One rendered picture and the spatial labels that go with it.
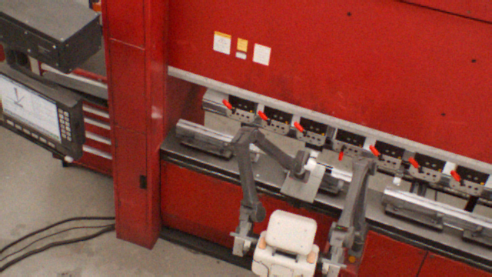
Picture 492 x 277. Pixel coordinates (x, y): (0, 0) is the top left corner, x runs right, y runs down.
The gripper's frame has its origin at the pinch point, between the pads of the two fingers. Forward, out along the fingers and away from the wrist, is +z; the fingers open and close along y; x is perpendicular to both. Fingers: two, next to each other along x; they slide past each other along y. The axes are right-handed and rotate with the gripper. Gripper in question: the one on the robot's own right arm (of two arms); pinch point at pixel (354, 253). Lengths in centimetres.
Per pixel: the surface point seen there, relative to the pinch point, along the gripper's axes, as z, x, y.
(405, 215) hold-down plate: -3.3, -19.4, 29.0
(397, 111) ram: -66, 2, 49
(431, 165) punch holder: -39, -22, 42
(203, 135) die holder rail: -7, 100, 36
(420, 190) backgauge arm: 10, -24, 54
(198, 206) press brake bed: 38, 95, 12
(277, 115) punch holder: -40, 59, 43
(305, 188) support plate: -15.3, 33.9, 19.2
